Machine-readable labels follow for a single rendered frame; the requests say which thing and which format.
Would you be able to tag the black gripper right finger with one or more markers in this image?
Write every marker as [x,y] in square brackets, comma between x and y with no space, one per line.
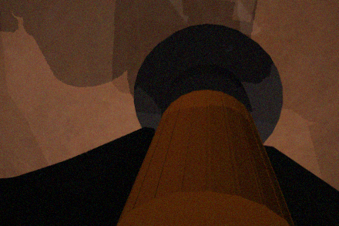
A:
[311,201]

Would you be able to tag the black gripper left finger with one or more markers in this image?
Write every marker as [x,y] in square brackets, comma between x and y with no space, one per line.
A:
[88,190]

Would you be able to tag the orange cylindrical knob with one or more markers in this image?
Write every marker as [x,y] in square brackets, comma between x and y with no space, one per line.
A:
[206,166]

